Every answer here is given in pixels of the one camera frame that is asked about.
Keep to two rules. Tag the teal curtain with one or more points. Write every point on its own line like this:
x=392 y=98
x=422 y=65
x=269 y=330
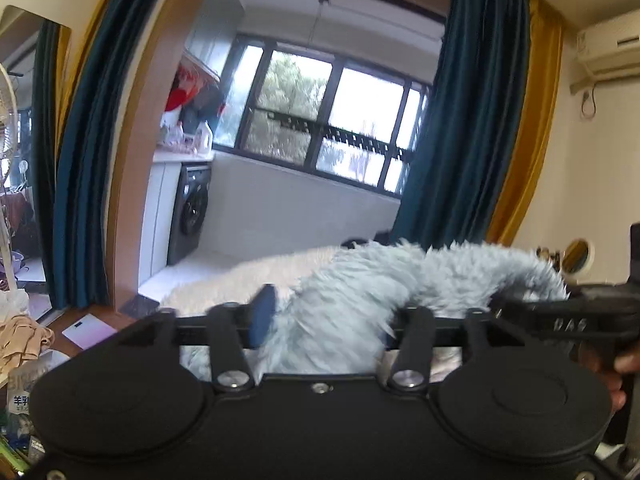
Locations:
x=85 y=160
x=465 y=135

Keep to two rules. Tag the white detergent bottle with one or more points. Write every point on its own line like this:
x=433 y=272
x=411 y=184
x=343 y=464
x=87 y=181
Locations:
x=204 y=137

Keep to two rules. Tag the dark grey washing machine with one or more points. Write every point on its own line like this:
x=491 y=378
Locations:
x=192 y=210

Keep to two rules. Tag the black framed window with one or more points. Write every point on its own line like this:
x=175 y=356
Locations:
x=325 y=110

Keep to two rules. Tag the beige cloth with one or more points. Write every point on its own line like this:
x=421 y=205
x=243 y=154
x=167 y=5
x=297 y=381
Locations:
x=22 y=340

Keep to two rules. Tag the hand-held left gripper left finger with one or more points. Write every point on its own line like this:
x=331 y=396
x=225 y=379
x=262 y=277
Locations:
x=262 y=316

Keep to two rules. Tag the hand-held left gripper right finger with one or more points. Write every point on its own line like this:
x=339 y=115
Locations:
x=417 y=330

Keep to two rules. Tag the mustard yellow curtain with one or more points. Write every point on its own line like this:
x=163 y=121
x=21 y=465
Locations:
x=530 y=135

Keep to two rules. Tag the white bathroom scale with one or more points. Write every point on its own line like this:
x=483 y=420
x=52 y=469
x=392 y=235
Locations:
x=90 y=331

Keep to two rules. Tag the red hanging cloth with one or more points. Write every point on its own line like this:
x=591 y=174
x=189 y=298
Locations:
x=181 y=87

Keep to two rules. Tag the white and blue fleece garment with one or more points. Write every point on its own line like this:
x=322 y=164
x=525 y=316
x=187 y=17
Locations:
x=350 y=300

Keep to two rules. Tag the white air conditioner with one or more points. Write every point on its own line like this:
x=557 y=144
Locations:
x=610 y=45

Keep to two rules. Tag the wooden door frame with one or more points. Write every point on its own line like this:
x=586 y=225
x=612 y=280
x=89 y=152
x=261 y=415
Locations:
x=145 y=135

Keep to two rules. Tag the ceiling drying rack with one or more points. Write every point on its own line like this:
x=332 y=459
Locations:
x=385 y=5

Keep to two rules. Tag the person's right hand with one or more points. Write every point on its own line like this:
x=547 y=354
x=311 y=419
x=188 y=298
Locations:
x=600 y=370

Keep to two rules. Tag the round table mirror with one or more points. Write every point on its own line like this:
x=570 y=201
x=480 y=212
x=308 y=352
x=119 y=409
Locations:
x=577 y=255

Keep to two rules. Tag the white standing fan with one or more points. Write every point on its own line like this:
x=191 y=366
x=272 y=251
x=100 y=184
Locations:
x=7 y=125

